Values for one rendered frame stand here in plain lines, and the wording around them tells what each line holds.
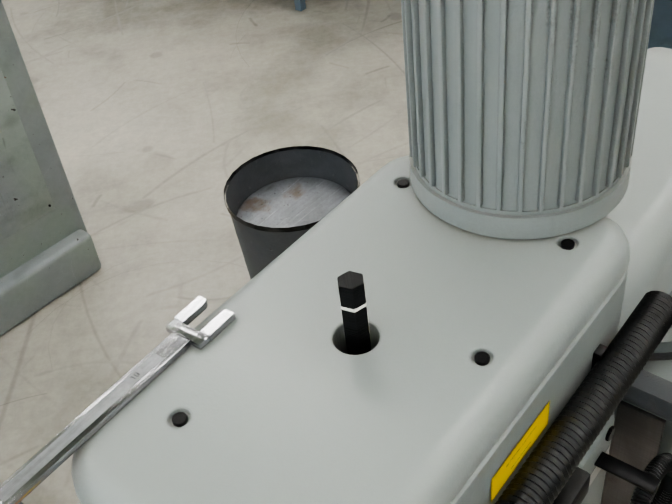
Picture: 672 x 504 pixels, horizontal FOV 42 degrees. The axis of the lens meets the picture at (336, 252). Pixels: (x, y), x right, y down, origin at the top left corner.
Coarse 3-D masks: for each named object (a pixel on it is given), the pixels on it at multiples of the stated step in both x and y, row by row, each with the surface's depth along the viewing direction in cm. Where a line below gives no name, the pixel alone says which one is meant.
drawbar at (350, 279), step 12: (348, 276) 64; (360, 276) 64; (348, 288) 63; (360, 288) 64; (348, 300) 64; (360, 300) 64; (348, 312) 65; (360, 312) 65; (348, 324) 66; (360, 324) 66; (348, 336) 67; (360, 336) 67; (348, 348) 68; (360, 348) 67
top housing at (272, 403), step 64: (384, 192) 82; (320, 256) 76; (384, 256) 75; (448, 256) 74; (512, 256) 73; (576, 256) 72; (256, 320) 70; (320, 320) 70; (384, 320) 69; (448, 320) 68; (512, 320) 68; (576, 320) 69; (192, 384) 66; (256, 384) 65; (320, 384) 65; (384, 384) 64; (448, 384) 63; (512, 384) 64; (576, 384) 75; (128, 448) 62; (192, 448) 61; (256, 448) 61; (320, 448) 60; (384, 448) 60; (448, 448) 59; (512, 448) 66
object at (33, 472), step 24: (192, 312) 71; (168, 336) 69; (192, 336) 69; (216, 336) 69; (144, 360) 67; (168, 360) 67; (120, 384) 66; (144, 384) 66; (96, 408) 64; (120, 408) 64; (72, 432) 63; (96, 432) 63; (48, 456) 61; (24, 480) 60
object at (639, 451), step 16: (656, 352) 109; (656, 368) 109; (624, 400) 109; (624, 416) 109; (640, 416) 108; (656, 416) 106; (624, 432) 111; (640, 432) 109; (656, 432) 107; (624, 448) 113; (640, 448) 111; (656, 448) 109; (640, 464) 113; (608, 480) 119; (608, 496) 121; (624, 496) 119
